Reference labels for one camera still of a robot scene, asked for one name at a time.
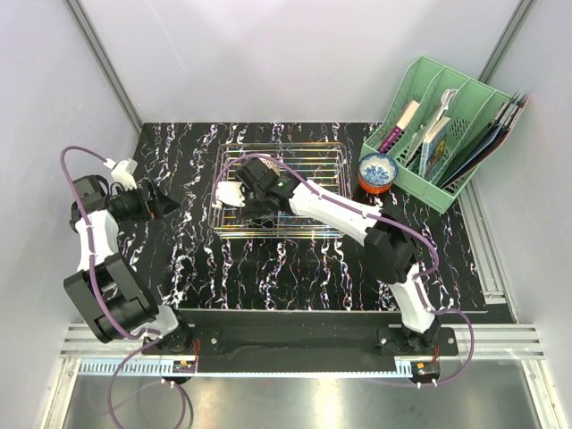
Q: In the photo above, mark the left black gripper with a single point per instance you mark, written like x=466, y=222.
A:
x=161, y=204

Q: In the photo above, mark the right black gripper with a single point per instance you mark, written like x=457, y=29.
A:
x=255, y=214

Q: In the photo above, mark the metal wire dish rack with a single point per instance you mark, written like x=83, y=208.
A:
x=323, y=164

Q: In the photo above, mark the red patterned ceramic bowl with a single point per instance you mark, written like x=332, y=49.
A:
x=271, y=165

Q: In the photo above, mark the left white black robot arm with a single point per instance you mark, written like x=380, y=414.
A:
x=106, y=290

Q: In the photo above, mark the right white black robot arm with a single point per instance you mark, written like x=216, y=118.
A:
x=389, y=246

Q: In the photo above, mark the black marble pattern mat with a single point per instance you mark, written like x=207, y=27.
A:
x=186, y=264

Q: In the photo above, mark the blue orange ceramic bowl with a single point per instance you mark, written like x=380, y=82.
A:
x=376, y=173

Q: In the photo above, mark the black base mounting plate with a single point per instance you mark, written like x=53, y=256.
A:
x=294, y=363

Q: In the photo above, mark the purple spine book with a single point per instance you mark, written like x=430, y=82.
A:
x=402, y=123

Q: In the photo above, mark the blue yellow cover book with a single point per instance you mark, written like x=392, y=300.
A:
x=433, y=147

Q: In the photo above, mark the green plastic file organizer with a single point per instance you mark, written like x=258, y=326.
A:
x=472, y=108

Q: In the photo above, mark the white crumpled paper item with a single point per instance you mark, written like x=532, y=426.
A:
x=446, y=99

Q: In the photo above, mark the dark folders stack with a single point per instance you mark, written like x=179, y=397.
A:
x=490, y=134

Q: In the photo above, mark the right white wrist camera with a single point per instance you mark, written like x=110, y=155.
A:
x=228, y=193

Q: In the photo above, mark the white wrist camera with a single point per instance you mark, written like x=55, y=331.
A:
x=228, y=193
x=122, y=172

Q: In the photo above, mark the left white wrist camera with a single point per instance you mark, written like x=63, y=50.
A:
x=122, y=172

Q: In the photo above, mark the aluminium rail frame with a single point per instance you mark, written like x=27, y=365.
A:
x=488, y=341

